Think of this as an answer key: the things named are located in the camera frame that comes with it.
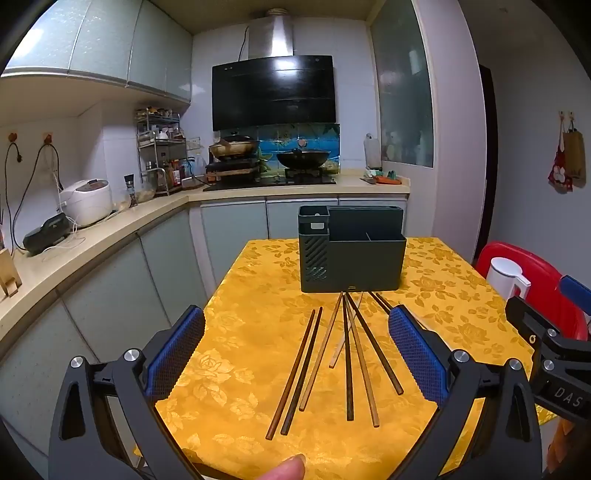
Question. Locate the wooden stand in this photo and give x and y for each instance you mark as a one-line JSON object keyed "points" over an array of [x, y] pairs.
{"points": [[7, 272]]}

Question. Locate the pale green upper cabinet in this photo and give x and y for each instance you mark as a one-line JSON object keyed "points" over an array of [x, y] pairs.
{"points": [[106, 41]]}

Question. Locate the white rice cooker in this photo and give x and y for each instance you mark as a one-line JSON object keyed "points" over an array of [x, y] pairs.
{"points": [[87, 203]]}

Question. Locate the black range hood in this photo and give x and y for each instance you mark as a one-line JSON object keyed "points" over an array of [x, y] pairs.
{"points": [[272, 92]]}

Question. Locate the pale green cabinet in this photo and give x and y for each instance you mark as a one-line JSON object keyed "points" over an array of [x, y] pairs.
{"points": [[106, 41], [231, 226]]}

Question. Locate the black induction cooker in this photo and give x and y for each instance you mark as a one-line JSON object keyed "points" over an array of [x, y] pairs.
{"points": [[231, 165]]}

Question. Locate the yellow floral tablecloth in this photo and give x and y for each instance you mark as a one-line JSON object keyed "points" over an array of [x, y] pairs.
{"points": [[258, 286]]}

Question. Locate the frosted glass panel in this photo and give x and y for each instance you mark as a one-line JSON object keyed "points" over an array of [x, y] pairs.
{"points": [[401, 92]]}

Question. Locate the blue picture backsplash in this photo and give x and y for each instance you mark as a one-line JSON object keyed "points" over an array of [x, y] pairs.
{"points": [[300, 138]]}

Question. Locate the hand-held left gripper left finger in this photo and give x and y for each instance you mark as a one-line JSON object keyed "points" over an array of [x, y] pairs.
{"points": [[178, 350]]}

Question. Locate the dark green utensil holder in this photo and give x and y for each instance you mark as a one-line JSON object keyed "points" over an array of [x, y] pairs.
{"points": [[364, 267]]}

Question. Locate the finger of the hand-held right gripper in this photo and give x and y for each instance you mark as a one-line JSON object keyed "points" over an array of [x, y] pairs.
{"points": [[526, 318], [575, 290]]}

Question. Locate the white electric kettle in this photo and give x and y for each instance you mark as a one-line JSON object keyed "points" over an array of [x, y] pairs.
{"points": [[503, 277]]}

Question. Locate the black gas stove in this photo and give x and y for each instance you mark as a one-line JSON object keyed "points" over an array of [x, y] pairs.
{"points": [[272, 182]]}

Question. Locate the beige kitchen countertop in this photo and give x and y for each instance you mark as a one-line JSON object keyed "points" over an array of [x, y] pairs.
{"points": [[152, 207]]}

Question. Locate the golden frying pan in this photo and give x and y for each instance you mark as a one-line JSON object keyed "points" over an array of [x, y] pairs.
{"points": [[233, 146]]}

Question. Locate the black countertop appliance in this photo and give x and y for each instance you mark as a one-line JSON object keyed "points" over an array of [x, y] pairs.
{"points": [[44, 233]]}

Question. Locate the pale green lower cabinet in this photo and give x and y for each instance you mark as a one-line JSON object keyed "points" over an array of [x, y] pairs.
{"points": [[231, 226]]}

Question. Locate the orange kitchen tool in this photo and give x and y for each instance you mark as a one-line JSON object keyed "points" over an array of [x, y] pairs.
{"points": [[388, 179]]}

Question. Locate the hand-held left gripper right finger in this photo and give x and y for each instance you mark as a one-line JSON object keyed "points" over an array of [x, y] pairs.
{"points": [[418, 350]]}

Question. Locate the brown hanging bag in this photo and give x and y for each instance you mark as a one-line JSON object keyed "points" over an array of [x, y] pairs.
{"points": [[575, 154]]}

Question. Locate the wooden board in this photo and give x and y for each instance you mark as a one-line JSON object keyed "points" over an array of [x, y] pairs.
{"points": [[231, 174]]}

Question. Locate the red plastic chair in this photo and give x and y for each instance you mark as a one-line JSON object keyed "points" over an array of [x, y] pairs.
{"points": [[545, 277]]}

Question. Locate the red hanging bag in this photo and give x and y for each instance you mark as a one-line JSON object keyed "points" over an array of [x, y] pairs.
{"points": [[559, 170]]}

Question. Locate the clear plastic bottle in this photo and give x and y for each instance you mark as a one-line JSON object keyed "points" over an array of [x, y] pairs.
{"points": [[199, 162]]}

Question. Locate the black pepper grinder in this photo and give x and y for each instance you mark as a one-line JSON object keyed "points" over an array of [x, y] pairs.
{"points": [[131, 191]]}

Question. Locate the black wok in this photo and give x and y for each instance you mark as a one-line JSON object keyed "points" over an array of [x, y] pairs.
{"points": [[302, 158]]}

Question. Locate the person's left hand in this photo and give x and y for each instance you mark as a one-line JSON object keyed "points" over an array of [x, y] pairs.
{"points": [[286, 467]]}

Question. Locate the metal spice rack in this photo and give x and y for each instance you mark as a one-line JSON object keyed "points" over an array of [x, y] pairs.
{"points": [[157, 143]]}

